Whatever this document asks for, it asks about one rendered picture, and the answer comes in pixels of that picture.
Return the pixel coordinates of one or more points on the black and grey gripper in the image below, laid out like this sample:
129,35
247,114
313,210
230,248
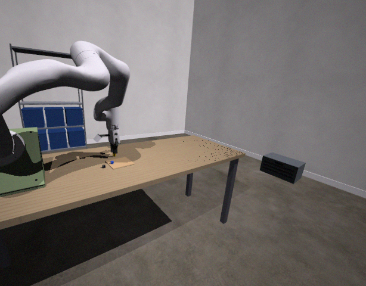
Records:
114,139

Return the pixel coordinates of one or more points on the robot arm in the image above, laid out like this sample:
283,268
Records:
94,70

